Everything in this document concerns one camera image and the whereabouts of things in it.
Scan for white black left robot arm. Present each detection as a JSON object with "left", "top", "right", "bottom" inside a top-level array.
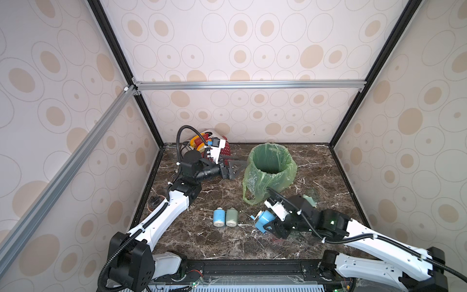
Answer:
[{"left": 97, "top": 125, "right": 248, "bottom": 292}]

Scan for red yellow toy items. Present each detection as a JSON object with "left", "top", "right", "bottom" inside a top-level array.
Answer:
[{"left": 189, "top": 131, "right": 212, "bottom": 151}]

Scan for silver aluminium side bar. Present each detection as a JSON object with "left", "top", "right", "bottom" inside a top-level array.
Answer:
[{"left": 1, "top": 85, "right": 136, "bottom": 277}]

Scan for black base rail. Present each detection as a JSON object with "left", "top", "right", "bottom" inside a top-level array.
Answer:
[{"left": 95, "top": 258, "right": 402, "bottom": 292}]

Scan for silver aluminium crossbar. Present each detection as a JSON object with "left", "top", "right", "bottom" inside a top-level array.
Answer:
[{"left": 136, "top": 79, "right": 367, "bottom": 91}]

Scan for blue pencil sharpener in row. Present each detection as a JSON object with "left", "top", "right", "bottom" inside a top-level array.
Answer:
[{"left": 213, "top": 208, "right": 226, "bottom": 228}]

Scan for sage green pencil sharpener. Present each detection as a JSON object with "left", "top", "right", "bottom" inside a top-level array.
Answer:
[{"left": 225, "top": 208, "right": 238, "bottom": 228}]

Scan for blue pencil sharpener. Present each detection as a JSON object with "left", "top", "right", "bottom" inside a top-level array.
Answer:
[
  {"left": 213, "top": 208, "right": 226, "bottom": 228},
  {"left": 250, "top": 210, "right": 276, "bottom": 234}
]

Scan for mint green pencil sharpener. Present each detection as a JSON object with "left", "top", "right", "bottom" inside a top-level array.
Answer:
[{"left": 303, "top": 195, "right": 316, "bottom": 208}]

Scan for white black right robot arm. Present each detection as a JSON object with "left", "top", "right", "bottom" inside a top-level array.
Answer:
[{"left": 263, "top": 187, "right": 467, "bottom": 292}]

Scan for green plastic bin liner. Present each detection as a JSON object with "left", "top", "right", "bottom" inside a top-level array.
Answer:
[{"left": 243, "top": 143, "right": 297, "bottom": 205}]

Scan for red plastic basket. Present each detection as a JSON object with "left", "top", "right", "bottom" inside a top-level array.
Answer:
[{"left": 204, "top": 130, "right": 231, "bottom": 160}]

